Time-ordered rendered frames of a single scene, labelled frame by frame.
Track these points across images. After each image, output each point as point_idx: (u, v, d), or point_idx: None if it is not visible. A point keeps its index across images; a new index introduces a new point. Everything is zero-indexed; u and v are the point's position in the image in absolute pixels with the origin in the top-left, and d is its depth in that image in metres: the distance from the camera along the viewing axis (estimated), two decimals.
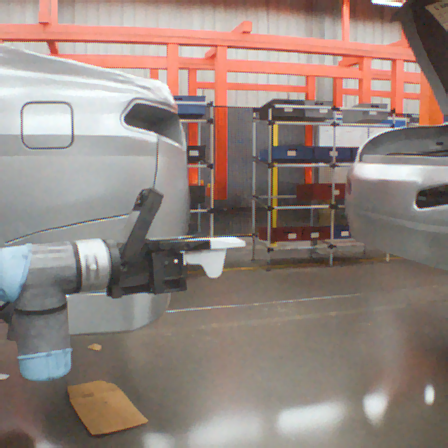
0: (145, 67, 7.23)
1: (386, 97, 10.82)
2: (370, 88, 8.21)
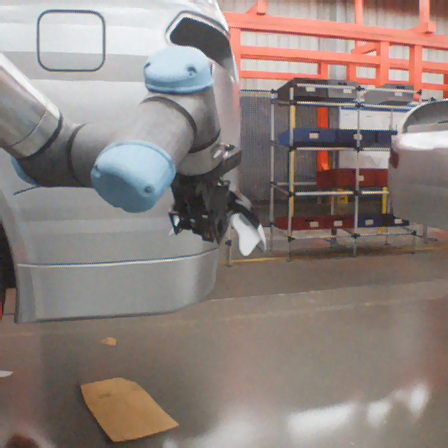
0: None
1: None
2: (388, 74, 7.83)
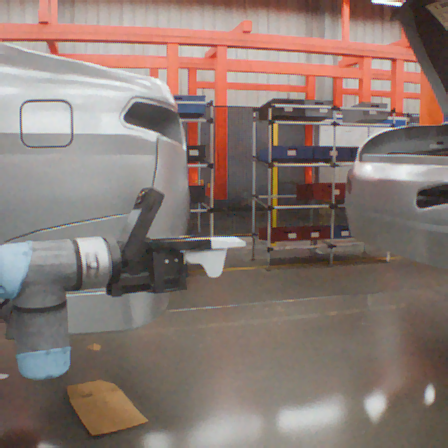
0: (145, 67, 7.22)
1: None
2: (370, 88, 8.20)
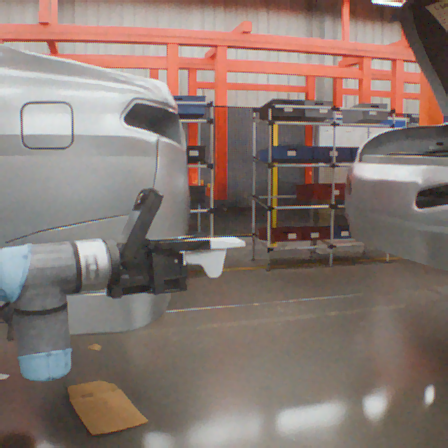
0: (145, 67, 7.23)
1: (386, 97, 10.82)
2: (370, 88, 8.21)
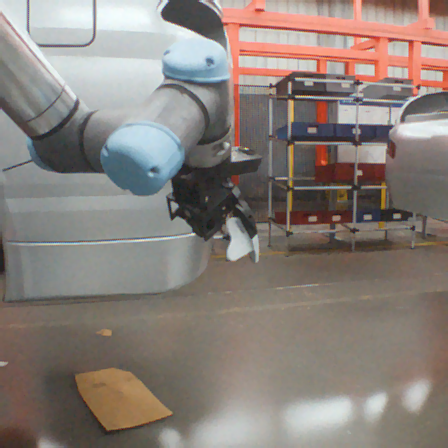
0: None
1: None
2: (387, 70, 7.81)
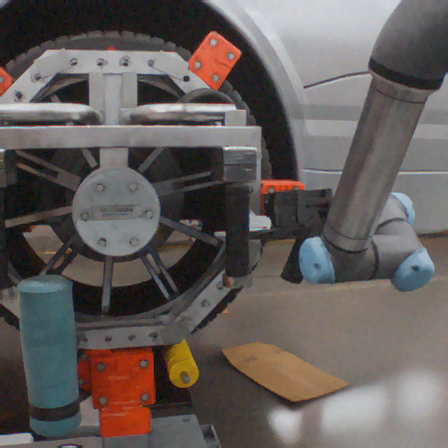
0: None
1: None
2: None
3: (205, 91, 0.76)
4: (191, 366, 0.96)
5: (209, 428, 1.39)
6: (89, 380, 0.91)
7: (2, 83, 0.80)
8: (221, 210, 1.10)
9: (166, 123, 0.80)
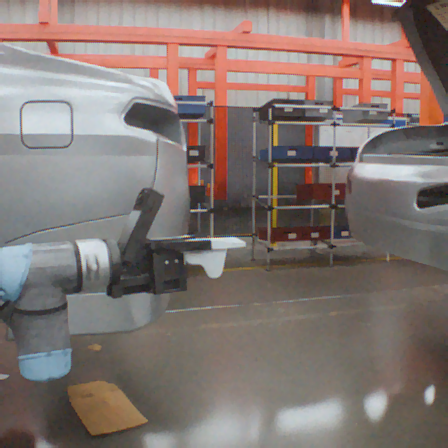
0: (145, 67, 7.22)
1: None
2: (370, 88, 8.20)
3: None
4: None
5: None
6: None
7: None
8: None
9: None
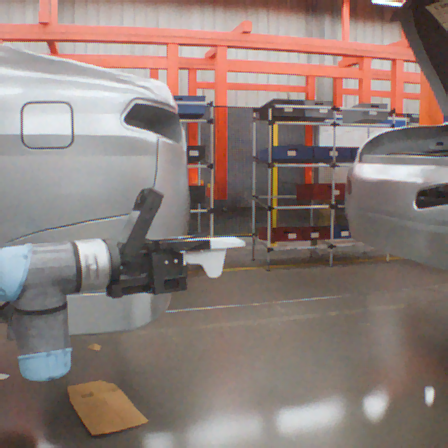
0: (145, 67, 7.23)
1: (386, 97, 10.82)
2: (370, 88, 8.21)
3: None
4: None
5: None
6: None
7: None
8: None
9: None
